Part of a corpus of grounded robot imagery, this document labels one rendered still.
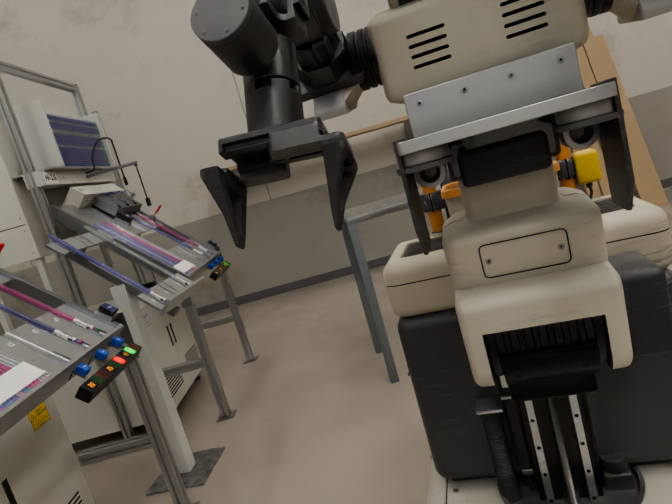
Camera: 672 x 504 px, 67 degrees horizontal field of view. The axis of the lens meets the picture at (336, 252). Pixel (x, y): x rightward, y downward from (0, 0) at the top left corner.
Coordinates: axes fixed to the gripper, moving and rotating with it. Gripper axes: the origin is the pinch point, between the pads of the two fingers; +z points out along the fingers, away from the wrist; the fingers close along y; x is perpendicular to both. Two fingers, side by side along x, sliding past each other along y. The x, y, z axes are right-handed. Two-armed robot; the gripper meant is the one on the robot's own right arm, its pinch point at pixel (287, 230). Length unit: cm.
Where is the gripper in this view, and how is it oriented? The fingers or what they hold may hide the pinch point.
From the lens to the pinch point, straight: 48.0
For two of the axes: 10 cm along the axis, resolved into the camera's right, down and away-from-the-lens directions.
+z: 1.2, 9.6, -2.4
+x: 2.3, 2.1, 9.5
